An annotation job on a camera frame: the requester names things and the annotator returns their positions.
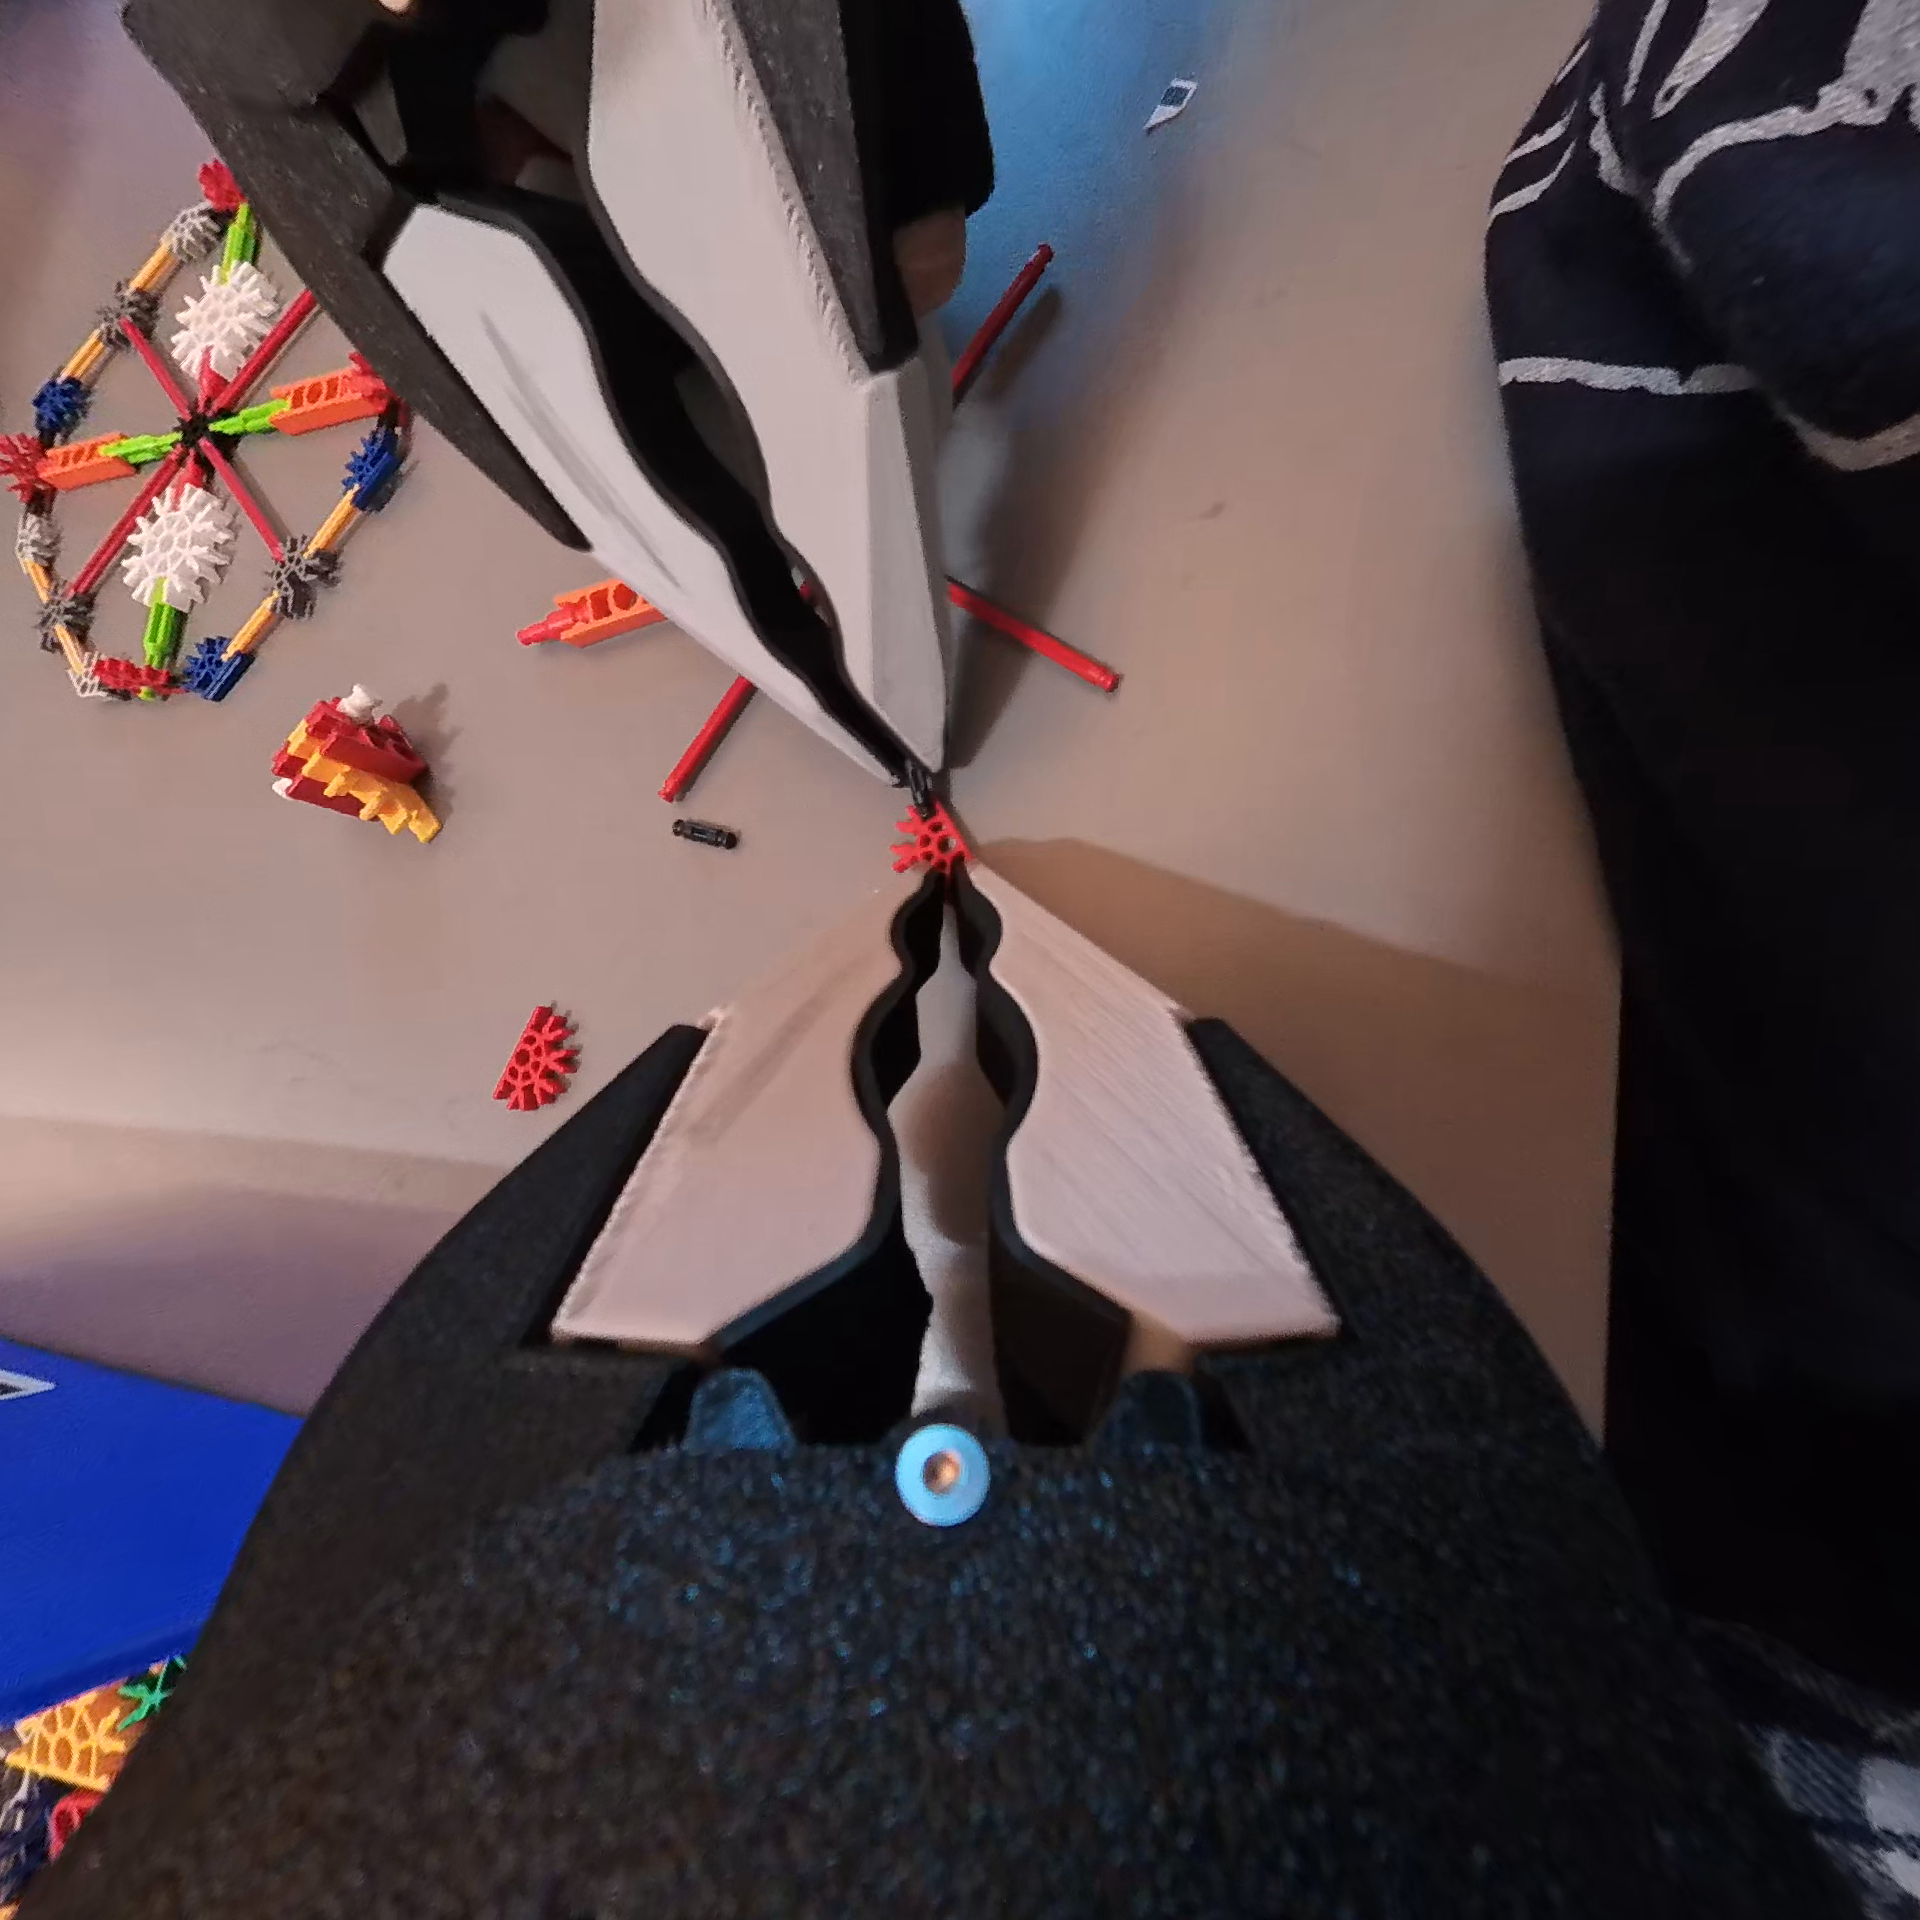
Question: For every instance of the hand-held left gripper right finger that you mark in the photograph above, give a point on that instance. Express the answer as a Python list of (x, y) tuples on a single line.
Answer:
[(1170, 1184)]

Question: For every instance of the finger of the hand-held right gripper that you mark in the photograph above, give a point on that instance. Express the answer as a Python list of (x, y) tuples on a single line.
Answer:
[(496, 359), (721, 269)]

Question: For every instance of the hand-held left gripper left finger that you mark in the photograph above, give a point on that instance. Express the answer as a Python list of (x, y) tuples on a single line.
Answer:
[(736, 1184)]

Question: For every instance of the red fan connector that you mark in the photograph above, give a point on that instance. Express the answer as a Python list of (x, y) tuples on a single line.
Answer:
[(529, 1069), (932, 849)]

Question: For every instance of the short red rod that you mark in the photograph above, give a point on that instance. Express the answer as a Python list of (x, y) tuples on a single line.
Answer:
[(548, 627)]

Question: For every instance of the orange bar connector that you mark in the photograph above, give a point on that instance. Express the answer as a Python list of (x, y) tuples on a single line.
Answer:
[(617, 608)]

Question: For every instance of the long red rod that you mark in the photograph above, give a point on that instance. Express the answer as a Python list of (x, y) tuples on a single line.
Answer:
[(705, 743), (1001, 324), (1033, 637)]

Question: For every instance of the small black rod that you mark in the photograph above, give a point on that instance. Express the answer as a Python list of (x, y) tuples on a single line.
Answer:
[(913, 783), (705, 835)]

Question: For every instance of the person's right hand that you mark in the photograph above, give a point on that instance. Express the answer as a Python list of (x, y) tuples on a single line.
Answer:
[(929, 264)]

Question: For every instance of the colourful toy wheel model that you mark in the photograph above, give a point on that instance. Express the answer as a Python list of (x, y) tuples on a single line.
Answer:
[(178, 550)]

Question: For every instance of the stack of red yellow connectors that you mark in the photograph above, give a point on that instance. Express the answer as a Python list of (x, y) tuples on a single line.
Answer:
[(354, 767)]

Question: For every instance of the small paper scrap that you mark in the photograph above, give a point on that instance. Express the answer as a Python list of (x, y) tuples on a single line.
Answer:
[(1170, 105)]

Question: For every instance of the person's dark printed shirt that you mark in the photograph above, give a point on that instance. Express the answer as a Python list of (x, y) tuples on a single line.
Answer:
[(1725, 900)]

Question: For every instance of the blue plastic bin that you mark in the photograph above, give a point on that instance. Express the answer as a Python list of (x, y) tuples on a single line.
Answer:
[(119, 1514)]

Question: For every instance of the pile of colourful toy parts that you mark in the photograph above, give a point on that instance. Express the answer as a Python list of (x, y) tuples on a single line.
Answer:
[(75, 1748)]

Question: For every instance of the person's plaid shirt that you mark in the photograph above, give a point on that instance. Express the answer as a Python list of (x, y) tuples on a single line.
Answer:
[(1852, 1817)]

